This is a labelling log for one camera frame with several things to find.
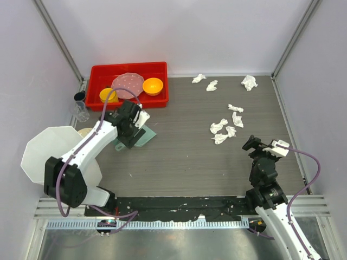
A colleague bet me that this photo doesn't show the green dustpan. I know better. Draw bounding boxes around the green dustpan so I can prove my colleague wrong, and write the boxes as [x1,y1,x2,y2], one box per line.
[113,125,157,151]

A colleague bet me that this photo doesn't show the paper scrap cluster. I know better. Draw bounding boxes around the paper scrap cluster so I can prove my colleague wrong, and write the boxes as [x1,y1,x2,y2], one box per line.
[210,119,228,134]
[226,126,237,138]
[212,134,229,145]

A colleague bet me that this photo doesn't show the paper scrap cluster bottom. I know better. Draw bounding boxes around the paper scrap cluster bottom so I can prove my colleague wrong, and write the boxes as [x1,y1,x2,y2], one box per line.
[212,134,229,145]

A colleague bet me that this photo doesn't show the translucent white bin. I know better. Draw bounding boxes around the translucent white bin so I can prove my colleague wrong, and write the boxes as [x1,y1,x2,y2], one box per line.
[21,125,103,186]

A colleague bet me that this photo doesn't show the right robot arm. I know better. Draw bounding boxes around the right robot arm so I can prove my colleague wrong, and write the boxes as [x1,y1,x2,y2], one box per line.
[242,135,322,259]

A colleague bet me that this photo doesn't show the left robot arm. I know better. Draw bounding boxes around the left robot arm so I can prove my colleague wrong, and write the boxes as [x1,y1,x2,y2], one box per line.
[43,100,150,216]

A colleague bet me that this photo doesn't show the yellow cup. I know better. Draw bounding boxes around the yellow cup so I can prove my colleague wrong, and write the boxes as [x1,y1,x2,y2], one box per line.
[99,88,119,103]

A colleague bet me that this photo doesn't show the pink dotted plate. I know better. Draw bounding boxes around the pink dotted plate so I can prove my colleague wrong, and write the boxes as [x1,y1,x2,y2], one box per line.
[111,73,144,100]

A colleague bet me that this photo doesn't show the beige plate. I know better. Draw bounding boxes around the beige plate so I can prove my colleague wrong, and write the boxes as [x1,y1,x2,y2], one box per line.
[78,128,93,138]

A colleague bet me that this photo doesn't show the orange bowl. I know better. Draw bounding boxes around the orange bowl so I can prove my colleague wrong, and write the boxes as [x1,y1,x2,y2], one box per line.
[143,77,164,96]

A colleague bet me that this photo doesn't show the clear measuring cup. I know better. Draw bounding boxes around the clear measuring cup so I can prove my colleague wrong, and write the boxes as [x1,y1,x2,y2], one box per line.
[72,101,89,122]

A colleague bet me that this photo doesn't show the red plastic tray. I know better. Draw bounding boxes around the red plastic tray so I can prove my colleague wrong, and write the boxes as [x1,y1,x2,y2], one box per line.
[85,61,169,112]

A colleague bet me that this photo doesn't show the black cup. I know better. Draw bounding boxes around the black cup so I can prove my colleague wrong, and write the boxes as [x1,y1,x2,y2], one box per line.
[74,92,86,102]

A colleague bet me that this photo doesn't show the large paper scrap top right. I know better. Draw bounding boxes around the large paper scrap top right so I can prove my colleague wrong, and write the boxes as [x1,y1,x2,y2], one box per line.
[241,75,258,92]

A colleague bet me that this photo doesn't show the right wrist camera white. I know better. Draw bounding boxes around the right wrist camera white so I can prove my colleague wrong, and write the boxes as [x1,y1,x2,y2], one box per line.
[262,139,290,158]

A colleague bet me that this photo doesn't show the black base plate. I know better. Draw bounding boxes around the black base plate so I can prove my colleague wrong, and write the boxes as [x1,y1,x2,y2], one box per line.
[85,196,256,222]

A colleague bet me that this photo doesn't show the white slotted cable duct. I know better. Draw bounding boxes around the white slotted cable duct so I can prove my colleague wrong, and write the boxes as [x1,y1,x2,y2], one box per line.
[46,218,249,230]

